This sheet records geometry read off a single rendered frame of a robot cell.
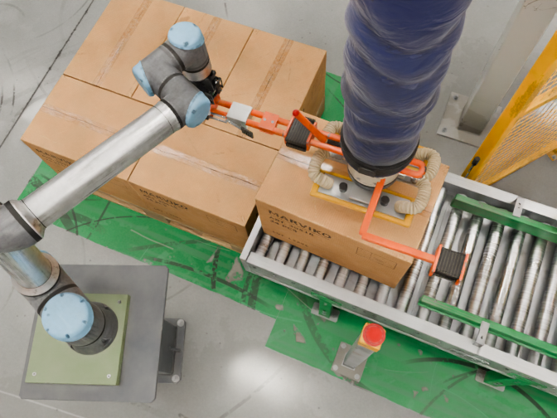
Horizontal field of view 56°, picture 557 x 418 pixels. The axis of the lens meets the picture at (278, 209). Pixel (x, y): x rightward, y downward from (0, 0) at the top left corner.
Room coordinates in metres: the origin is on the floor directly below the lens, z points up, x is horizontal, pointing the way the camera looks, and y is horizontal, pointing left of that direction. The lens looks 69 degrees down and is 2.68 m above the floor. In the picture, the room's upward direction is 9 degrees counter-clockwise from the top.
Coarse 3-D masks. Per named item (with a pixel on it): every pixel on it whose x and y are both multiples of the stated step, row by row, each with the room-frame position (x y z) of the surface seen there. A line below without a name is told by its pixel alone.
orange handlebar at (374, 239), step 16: (224, 112) 0.93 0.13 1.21; (256, 112) 0.91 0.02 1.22; (256, 128) 0.86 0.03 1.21; (272, 128) 0.84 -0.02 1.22; (320, 144) 0.75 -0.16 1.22; (416, 160) 0.64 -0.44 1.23; (416, 176) 0.59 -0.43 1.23; (368, 208) 0.52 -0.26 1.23; (368, 224) 0.47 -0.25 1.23; (368, 240) 0.42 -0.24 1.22; (384, 240) 0.41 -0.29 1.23; (416, 256) 0.35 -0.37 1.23; (432, 256) 0.34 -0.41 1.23
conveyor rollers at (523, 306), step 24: (432, 216) 0.67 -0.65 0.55; (456, 216) 0.66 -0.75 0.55; (480, 216) 0.64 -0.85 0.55; (264, 240) 0.69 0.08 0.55; (480, 264) 0.44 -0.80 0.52; (504, 264) 0.43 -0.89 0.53; (528, 264) 0.41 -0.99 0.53; (552, 264) 0.39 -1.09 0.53; (360, 288) 0.42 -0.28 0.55; (384, 288) 0.40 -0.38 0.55; (408, 288) 0.39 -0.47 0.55; (432, 288) 0.37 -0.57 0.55; (456, 288) 0.35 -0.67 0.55; (480, 288) 0.34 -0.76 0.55; (504, 288) 0.32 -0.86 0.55; (528, 288) 0.31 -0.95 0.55; (552, 288) 0.29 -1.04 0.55; (528, 312) 0.22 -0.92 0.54; (552, 312) 0.20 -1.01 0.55; (528, 360) 0.04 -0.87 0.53
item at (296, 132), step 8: (296, 120) 0.85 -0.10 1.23; (312, 120) 0.84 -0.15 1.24; (288, 128) 0.82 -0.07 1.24; (296, 128) 0.82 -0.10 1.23; (304, 128) 0.82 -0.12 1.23; (288, 136) 0.80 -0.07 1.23; (296, 136) 0.79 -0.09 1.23; (304, 136) 0.79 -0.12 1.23; (312, 136) 0.79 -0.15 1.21; (288, 144) 0.78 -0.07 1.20; (296, 144) 0.77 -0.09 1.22; (304, 144) 0.76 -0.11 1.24
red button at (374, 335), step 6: (372, 324) 0.20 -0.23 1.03; (378, 324) 0.20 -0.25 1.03; (366, 330) 0.19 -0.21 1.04; (372, 330) 0.19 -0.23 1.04; (378, 330) 0.18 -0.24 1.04; (384, 330) 0.18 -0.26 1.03; (366, 336) 0.17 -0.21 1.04; (372, 336) 0.17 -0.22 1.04; (378, 336) 0.17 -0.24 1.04; (384, 336) 0.16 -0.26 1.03; (366, 342) 0.16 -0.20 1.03; (372, 342) 0.15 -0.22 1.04; (378, 342) 0.15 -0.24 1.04
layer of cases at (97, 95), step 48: (144, 0) 2.12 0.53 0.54; (96, 48) 1.85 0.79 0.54; (144, 48) 1.80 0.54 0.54; (240, 48) 1.71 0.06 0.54; (288, 48) 1.66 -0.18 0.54; (48, 96) 1.61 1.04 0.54; (96, 96) 1.56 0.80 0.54; (144, 96) 1.52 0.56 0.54; (240, 96) 1.43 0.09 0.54; (288, 96) 1.39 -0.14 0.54; (48, 144) 1.33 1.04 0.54; (96, 144) 1.29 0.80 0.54; (192, 144) 1.21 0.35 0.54; (240, 144) 1.17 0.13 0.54; (144, 192) 1.04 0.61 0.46; (192, 192) 0.97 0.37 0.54; (240, 192) 0.93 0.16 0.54; (240, 240) 0.79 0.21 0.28
